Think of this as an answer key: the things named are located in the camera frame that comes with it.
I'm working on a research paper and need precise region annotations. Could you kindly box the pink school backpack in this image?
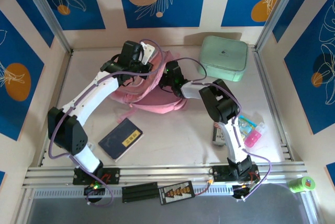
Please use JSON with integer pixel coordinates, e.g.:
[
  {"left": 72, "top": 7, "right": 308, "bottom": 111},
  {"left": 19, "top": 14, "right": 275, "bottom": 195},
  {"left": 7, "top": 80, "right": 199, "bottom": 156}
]
[{"left": 109, "top": 50, "right": 188, "bottom": 125}]

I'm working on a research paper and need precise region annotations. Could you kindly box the flag print packet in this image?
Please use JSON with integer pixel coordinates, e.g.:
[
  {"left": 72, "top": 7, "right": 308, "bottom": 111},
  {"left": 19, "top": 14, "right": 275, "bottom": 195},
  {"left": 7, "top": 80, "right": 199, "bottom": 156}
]
[{"left": 211, "top": 123, "right": 226, "bottom": 147}]

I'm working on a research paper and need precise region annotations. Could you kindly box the dark blue paperback book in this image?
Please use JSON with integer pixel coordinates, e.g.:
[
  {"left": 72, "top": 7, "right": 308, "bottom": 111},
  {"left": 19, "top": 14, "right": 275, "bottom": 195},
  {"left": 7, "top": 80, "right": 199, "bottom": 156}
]
[{"left": 98, "top": 118, "right": 144, "bottom": 162}]

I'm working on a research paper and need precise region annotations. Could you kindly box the mint green zip case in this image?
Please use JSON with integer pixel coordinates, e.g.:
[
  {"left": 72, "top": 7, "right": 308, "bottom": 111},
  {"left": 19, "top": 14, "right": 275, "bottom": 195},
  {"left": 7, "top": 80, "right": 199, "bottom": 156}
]
[{"left": 196, "top": 35, "right": 249, "bottom": 83}]

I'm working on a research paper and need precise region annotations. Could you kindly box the blue yellow tissue pack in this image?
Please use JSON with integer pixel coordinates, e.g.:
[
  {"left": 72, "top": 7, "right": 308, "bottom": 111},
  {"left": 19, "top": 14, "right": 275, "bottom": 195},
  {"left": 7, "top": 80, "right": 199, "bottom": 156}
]
[{"left": 237, "top": 115, "right": 256, "bottom": 139}]

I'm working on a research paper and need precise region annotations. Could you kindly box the black power distribution board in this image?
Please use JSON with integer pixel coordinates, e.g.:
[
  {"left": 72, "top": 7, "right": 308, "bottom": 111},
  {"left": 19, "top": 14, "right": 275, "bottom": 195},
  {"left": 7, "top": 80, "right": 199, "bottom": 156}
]
[{"left": 159, "top": 181, "right": 196, "bottom": 206}]

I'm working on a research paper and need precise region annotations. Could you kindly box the black ribbed block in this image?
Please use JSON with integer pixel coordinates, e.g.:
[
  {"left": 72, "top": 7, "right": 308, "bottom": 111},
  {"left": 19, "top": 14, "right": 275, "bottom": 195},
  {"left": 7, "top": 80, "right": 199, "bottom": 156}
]
[{"left": 121, "top": 182, "right": 160, "bottom": 204}]

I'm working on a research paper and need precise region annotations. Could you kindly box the small black controller board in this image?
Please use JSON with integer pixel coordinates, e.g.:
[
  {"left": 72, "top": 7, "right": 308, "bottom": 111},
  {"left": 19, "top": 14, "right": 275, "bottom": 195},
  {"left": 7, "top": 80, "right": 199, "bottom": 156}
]
[
  {"left": 232, "top": 184, "right": 256, "bottom": 199},
  {"left": 83, "top": 183, "right": 105, "bottom": 196}
]

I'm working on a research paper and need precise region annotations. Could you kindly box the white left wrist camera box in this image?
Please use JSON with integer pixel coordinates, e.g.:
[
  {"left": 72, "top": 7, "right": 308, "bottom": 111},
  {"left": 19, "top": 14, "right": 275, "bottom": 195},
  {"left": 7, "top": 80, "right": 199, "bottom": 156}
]
[{"left": 141, "top": 42, "right": 155, "bottom": 65}]

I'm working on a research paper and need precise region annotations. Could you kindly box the aluminium side rail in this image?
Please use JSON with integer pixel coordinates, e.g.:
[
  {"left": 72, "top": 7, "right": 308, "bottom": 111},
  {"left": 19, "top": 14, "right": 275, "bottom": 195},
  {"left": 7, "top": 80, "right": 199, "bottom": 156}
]
[
  {"left": 252, "top": 47, "right": 293, "bottom": 162},
  {"left": 39, "top": 50, "right": 74, "bottom": 167}
]

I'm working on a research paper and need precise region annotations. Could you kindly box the aluminium front rail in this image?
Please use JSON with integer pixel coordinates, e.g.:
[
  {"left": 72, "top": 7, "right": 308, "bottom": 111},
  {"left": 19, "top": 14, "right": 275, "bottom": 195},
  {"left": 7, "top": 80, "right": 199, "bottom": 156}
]
[{"left": 22, "top": 161, "right": 308, "bottom": 191}]

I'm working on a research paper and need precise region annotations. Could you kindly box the aluminium frame post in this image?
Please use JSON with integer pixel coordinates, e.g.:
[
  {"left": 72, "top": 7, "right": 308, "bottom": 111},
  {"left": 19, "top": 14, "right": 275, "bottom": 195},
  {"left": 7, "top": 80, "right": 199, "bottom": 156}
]
[
  {"left": 19, "top": 0, "right": 73, "bottom": 53},
  {"left": 255, "top": 0, "right": 304, "bottom": 52}
]

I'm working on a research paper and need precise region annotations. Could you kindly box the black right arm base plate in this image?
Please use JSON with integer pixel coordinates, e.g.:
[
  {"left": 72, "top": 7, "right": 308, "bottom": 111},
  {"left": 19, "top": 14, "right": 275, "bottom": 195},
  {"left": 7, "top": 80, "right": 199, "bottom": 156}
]
[{"left": 211, "top": 165, "right": 260, "bottom": 183}]

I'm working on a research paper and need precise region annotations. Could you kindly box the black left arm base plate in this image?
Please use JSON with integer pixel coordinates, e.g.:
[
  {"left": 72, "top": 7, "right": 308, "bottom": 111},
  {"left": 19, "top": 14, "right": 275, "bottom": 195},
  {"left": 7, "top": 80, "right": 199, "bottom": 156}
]
[{"left": 72, "top": 167, "right": 121, "bottom": 185}]

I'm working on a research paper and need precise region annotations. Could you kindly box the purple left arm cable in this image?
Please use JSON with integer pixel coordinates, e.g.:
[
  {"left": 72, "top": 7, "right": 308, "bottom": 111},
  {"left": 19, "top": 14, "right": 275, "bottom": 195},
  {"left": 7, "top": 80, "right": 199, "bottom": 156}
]
[{"left": 48, "top": 39, "right": 168, "bottom": 208}]

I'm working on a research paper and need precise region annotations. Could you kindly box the grey slotted cable duct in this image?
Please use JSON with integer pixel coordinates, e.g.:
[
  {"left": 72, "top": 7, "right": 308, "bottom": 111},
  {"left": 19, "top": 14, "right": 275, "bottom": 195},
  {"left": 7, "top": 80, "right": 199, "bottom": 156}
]
[{"left": 32, "top": 183, "right": 306, "bottom": 200}]

